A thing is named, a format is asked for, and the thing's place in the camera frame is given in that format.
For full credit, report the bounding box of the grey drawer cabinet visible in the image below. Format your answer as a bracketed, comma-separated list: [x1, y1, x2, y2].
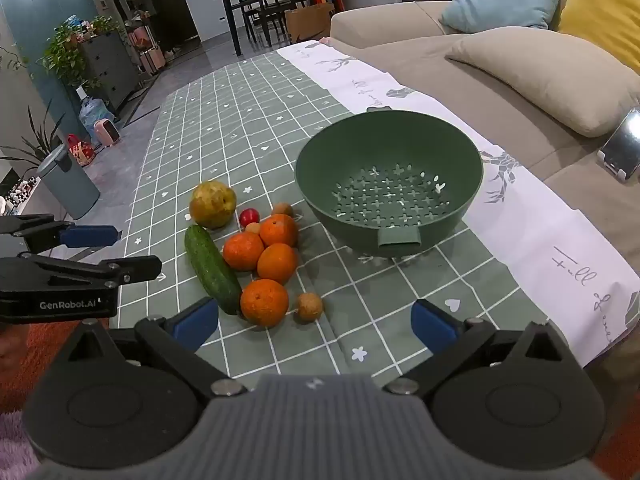
[80, 30, 138, 111]

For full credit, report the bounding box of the purple fluffy rug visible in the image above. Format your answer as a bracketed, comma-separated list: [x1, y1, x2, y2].
[0, 410, 36, 466]

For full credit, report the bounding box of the green cucumber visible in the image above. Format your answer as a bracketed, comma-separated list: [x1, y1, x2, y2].
[184, 224, 244, 316]

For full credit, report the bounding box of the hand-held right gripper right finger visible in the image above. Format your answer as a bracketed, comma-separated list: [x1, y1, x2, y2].
[384, 299, 581, 397]

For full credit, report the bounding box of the green colander bowl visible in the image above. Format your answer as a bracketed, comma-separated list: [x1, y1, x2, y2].
[295, 110, 485, 259]

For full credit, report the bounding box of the long-leaf houseplant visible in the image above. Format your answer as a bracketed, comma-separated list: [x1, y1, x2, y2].
[0, 105, 66, 181]

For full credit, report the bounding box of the green trailing houseplant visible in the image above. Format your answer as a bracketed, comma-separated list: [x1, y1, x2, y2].
[42, 15, 121, 86]

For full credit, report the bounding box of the cardboard box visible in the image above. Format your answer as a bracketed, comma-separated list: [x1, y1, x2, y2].
[285, 2, 336, 46]

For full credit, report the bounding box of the green checked tablecloth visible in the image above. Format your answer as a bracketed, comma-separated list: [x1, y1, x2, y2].
[107, 40, 640, 381]

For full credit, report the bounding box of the beige sofa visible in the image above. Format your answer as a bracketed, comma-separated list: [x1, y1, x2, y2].
[330, 0, 640, 221]

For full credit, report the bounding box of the pink space heater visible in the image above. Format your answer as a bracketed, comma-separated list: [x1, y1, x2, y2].
[96, 119, 122, 147]

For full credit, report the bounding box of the beige pillow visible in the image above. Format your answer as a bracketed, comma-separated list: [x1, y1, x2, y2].
[445, 26, 640, 138]

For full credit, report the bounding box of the yellow pillow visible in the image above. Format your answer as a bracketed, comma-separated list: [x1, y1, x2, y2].
[556, 0, 640, 73]

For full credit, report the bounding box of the pink suitcase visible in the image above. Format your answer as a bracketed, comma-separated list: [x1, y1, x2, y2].
[140, 47, 166, 76]

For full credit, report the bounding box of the white phone stand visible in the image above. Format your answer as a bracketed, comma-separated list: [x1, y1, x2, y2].
[597, 147, 631, 183]

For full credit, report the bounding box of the smartphone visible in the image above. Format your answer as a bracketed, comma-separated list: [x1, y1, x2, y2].
[602, 108, 640, 176]

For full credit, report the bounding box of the yellow-green pear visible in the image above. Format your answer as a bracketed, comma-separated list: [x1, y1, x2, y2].
[189, 181, 238, 231]

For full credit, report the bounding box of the blue water bottle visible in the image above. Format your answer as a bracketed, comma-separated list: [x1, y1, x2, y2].
[79, 97, 116, 146]

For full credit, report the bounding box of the grey-blue trash bin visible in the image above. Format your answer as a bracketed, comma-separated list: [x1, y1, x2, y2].
[37, 145, 101, 221]

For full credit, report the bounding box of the orange rug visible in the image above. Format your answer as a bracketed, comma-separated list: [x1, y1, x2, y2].
[0, 320, 86, 411]

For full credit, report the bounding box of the orange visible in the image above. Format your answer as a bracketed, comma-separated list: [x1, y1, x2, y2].
[258, 214, 300, 248]
[240, 278, 290, 329]
[257, 243, 300, 286]
[222, 231, 265, 273]

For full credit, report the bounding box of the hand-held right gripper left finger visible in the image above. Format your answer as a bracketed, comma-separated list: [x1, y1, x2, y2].
[55, 296, 248, 397]

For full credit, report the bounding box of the red patterned bag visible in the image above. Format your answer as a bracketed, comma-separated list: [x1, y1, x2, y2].
[67, 134, 96, 167]

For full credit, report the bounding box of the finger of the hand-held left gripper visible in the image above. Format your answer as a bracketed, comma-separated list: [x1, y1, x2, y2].
[0, 214, 120, 253]
[0, 253, 162, 291]

